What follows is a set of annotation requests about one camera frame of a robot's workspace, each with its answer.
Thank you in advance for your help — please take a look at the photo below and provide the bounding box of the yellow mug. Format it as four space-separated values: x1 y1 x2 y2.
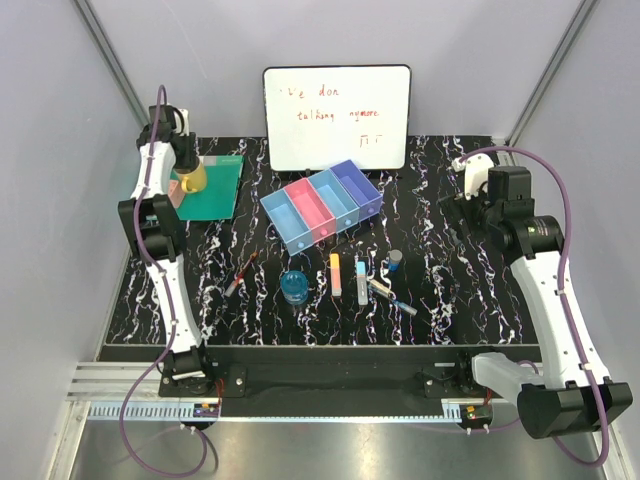
174 157 207 194

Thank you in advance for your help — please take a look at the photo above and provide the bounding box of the blue grey glue stick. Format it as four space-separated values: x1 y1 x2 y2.
388 249 403 272

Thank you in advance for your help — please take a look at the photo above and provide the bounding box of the light blue bin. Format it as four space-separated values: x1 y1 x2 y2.
309 170 359 233
261 189 313 256

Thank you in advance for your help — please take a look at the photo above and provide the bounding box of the purple bin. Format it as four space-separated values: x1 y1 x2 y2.
330 160 383 222

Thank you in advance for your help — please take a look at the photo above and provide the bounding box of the pink bin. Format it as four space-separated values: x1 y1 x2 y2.
284 179 336 242

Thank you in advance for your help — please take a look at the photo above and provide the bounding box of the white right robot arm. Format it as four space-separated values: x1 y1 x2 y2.
440 155 633 439

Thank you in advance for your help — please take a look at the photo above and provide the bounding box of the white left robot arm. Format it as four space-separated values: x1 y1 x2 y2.
118 103 216 396

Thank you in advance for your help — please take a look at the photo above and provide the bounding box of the pink cube block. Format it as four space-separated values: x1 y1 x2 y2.
168 179 185 209

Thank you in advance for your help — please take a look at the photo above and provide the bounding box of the blue clear pen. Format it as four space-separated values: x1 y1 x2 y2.
368 285 417 316

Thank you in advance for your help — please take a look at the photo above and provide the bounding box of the black marble pattern mat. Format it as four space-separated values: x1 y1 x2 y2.
102 134 544 347

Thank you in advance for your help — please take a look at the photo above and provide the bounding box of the red pen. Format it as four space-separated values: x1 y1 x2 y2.
224 251 258 298

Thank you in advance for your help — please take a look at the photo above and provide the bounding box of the small whiteboard with red writing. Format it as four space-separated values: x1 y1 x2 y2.
262 64 412 172

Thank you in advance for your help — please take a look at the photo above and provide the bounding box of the blue white highlighter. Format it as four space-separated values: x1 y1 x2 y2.
356 261 368 306

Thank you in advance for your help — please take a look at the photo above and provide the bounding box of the orange highlighter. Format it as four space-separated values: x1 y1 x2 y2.
329 253 342 297

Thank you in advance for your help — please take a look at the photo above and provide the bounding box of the blue ink bottle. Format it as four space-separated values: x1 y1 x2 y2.
280 270 308 305

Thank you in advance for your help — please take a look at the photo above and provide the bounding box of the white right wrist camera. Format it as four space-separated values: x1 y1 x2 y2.
452 153 494 200

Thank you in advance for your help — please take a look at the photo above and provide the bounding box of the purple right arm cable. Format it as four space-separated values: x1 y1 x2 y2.
462 147 612 469

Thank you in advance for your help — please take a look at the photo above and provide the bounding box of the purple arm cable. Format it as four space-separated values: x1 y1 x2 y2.
462 147 612 469
121 84 208 474

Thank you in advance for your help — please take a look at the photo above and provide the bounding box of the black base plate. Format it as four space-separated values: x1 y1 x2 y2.
158 344 514 419

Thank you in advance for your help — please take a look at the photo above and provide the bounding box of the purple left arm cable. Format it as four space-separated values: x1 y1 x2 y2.
121 84 208 474

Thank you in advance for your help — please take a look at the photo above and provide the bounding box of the white slotted cable duct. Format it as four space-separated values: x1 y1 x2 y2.
87 400 463 425

